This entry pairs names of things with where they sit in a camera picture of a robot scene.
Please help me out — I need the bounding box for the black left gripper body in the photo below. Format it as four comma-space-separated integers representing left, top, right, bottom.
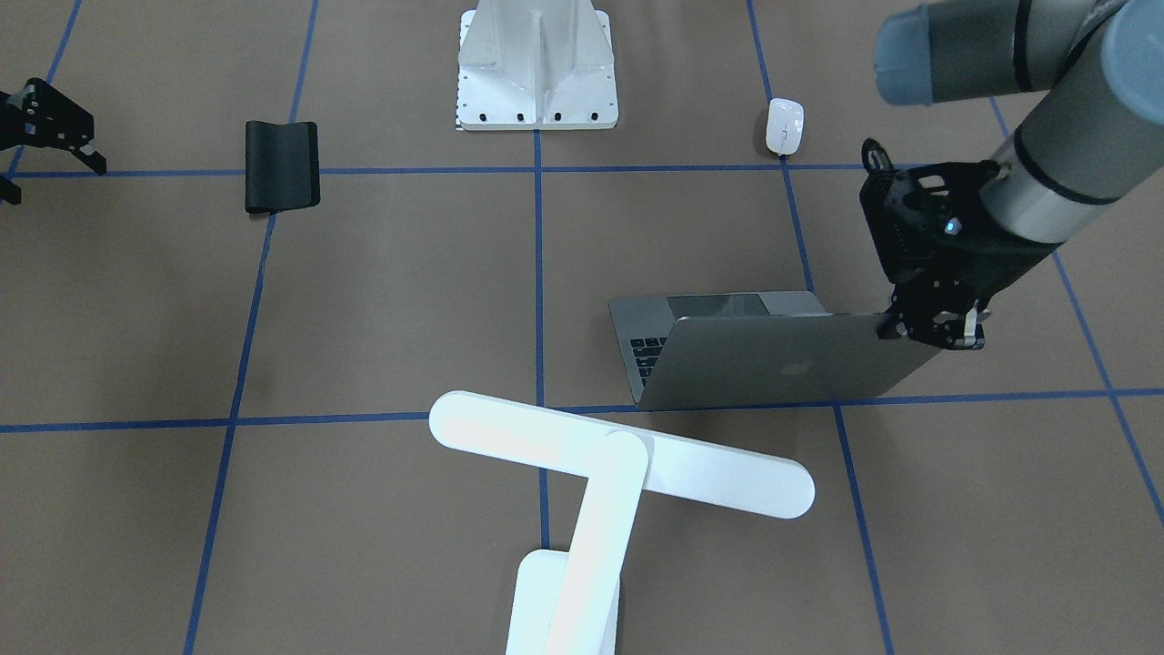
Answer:
859, 138, 1059, 351

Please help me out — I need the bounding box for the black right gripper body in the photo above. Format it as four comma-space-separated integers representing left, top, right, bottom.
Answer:
1, 77, 95, 151

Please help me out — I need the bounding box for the grey laptop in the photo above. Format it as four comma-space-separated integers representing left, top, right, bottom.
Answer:
606, 291, 937, 410

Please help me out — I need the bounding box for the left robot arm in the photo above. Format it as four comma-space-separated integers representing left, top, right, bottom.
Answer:
859, 1, 1163, 351

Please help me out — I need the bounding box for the black folded mouse pad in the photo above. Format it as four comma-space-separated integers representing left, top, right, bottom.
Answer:
244, 120, 321, 215

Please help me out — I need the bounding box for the white computer mouse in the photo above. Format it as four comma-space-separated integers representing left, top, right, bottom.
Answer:
765, 98, 804, 155

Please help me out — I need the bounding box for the white desk lamp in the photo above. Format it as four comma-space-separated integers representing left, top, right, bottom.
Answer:
428, 390, 816, 654

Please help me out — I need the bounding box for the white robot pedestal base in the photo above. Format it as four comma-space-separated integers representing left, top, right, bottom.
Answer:
455, 1, 619, 130

